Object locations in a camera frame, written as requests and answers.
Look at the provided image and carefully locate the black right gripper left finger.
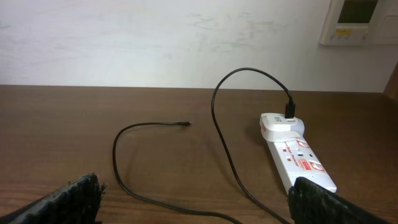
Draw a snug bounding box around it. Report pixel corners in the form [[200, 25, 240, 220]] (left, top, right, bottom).
[[1, 173, 107, 224]]

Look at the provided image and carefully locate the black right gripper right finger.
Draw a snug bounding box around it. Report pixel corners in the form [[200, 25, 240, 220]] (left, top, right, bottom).
[[288, 177, 387, 224]]

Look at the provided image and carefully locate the black charging cable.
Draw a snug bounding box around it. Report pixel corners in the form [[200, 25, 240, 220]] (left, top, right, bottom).
[[112, 67, 296, 224]]

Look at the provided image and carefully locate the white usb charger adapter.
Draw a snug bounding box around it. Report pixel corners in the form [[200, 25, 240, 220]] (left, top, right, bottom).
[[259, 113, 305, 142]]

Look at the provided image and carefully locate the white power strip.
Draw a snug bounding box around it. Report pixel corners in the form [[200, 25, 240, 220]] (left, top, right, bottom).
[[265, 137, 337, 193]]

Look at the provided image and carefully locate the white wall control panel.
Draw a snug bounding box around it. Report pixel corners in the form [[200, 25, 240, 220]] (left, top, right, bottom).
[[319, 0, 397, 46]]

